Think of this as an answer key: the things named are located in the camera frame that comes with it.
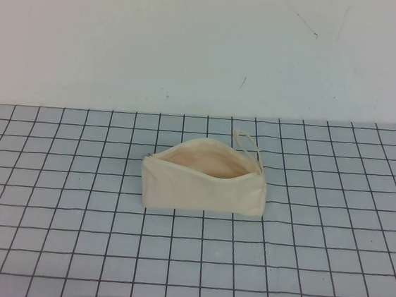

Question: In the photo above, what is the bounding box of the cream fabric pencil case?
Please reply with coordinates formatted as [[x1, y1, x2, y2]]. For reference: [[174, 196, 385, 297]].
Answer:
[[136, 120, 273, 221]]

